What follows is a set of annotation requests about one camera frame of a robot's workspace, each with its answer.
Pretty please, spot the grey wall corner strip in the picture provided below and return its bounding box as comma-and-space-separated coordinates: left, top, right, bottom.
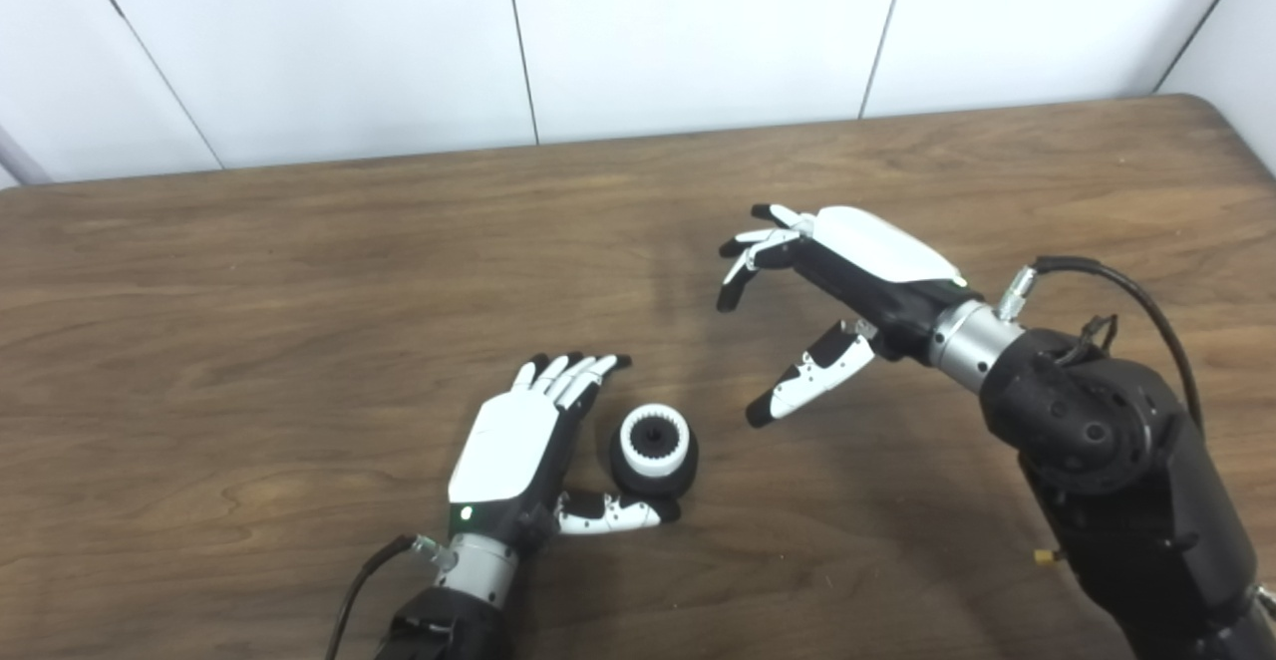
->
0, 124, 51, 187

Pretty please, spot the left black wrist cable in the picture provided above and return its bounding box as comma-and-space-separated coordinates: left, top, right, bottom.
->
324, 533, 458, 660

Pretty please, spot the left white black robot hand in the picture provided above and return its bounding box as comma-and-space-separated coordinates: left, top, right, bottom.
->
447, 352, 682, 553

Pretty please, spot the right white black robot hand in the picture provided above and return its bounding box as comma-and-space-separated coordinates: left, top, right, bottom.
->
716, 203, 973, 430

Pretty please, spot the white ring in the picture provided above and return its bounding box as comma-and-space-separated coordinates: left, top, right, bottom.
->
619, 403, 691, 479

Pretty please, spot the round black part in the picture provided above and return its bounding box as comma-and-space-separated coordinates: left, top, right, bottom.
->
609, 403, 700, 497

